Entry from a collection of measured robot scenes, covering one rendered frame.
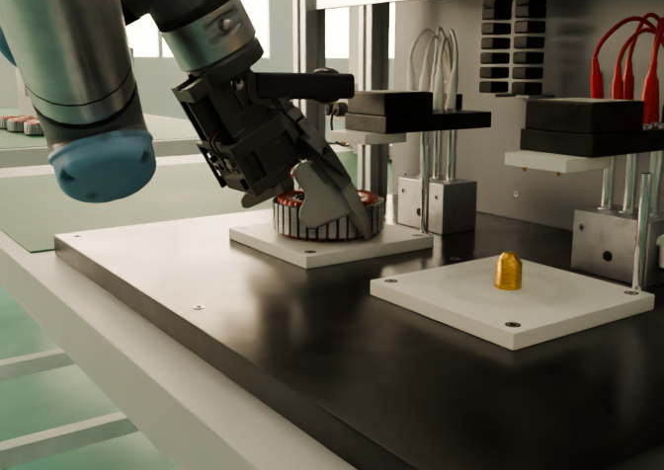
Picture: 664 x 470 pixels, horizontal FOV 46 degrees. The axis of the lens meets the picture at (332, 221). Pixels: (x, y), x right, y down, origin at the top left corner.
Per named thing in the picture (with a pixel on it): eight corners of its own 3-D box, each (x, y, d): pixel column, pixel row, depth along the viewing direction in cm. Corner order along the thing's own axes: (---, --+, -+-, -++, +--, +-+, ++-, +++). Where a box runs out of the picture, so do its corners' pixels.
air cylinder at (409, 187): (441, 235, 82) (443, 184, 81) (396, 223, 88) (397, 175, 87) (475, 229, 85) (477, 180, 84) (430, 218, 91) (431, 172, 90)
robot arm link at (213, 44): (212, -6, 71) (255, -14, 65) (235, 39, 73) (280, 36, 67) (146, 34, 68) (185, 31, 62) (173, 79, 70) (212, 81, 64)
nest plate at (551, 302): (513, 352, 49) (514, 333, 49) (369, 294, 61) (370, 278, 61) (654, 309, 57) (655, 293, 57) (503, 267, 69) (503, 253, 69)
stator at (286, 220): (311, 249, 71) (311, 208, 70) (252, 227, 80) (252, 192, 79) (406, 234, 77) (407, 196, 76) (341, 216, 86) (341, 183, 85)
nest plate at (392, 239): (306, 270, 69) (306, 256, 68) (228, 238, 81) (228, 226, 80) (434, 247, 77) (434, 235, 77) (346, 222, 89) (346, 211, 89)
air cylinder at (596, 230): (644, 288, 63) (650, 221, 62) (569, 269, 69) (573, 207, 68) (681, 278, 66) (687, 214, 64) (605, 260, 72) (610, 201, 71)
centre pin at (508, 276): (508, 291, 58) (510, 256, 57) (489, 285, 59) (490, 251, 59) (526, 287, 59) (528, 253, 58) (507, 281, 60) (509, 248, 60)
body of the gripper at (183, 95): (223, 193, 75) (159, 84, 70) (289, 144, 79) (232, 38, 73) (262, 204, 69) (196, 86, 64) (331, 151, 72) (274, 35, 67)
